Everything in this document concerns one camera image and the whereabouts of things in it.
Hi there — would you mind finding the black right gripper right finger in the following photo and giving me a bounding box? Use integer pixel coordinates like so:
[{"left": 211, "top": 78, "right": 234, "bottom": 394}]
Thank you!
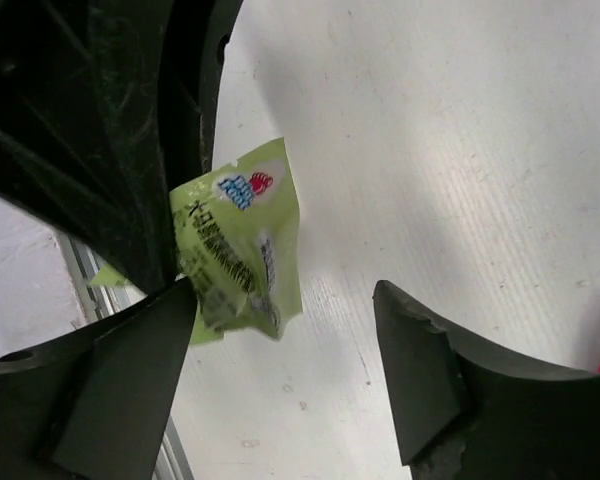
[{"left": 373, "top": 280, "right": 600, "bottom": 479}]

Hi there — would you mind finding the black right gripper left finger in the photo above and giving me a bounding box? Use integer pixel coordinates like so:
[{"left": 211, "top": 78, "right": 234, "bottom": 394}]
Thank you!
[{"left": 0, "top": 280, "right": 196, "bottom": 479}]

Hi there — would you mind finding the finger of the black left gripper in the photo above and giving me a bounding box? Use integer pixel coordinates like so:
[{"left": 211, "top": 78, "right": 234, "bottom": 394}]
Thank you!
[{"left": 0, "top": 0, "right": 241, "bottom": 294}]

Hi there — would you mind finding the green snack packet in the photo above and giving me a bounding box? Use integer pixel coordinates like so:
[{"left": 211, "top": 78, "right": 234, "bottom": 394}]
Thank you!
[{"left": 87, "top": 136, "right": 303, "bottom": 347}]

